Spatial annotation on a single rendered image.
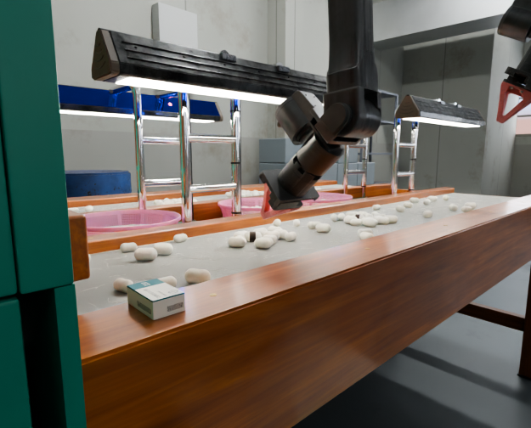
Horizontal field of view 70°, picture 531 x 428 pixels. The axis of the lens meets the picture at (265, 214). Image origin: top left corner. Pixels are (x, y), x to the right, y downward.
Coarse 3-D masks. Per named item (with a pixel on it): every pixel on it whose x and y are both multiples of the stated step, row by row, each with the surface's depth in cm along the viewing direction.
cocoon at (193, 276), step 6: (192, 270) 53; (198, 270) 53; (204, 270) 53; (186, 276) 53; (192, 276) 53; (198, 276) 53; (204, 276) 53; (210, 276) 53; (192, 282) 53; (198, 282) 53
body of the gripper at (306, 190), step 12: (288, 168) 62; (300, 168) 60; (264, 180) 63; (276, 180) 63; (288, 180) 62; (300, 180) 61; (312, 180) 61; (276, 192) 61; (288, 192) 63; (300, 192) 63; (312, 192) 67; (276, 204) 61
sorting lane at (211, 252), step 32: (288, 224) 100; (384, 224) 100; (416, 224) 100; (96, 256) 68; (128, 256) 68; (160, 256) 68; (192, 256) 68; (224, 256) 68; (256, 256) 68; (288, 256) 68; (96, 288) 52
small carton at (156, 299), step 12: (132, 288) 39; (144, 288) 39; (156, 288) 39; (168, 288) 39; (132, 300) 40; (144, 300) 37; (156, 300) 36; (168, 300) 37; (180, 300) 38; (144, 312) 38; (156, 312) 36; (168, 312) 37
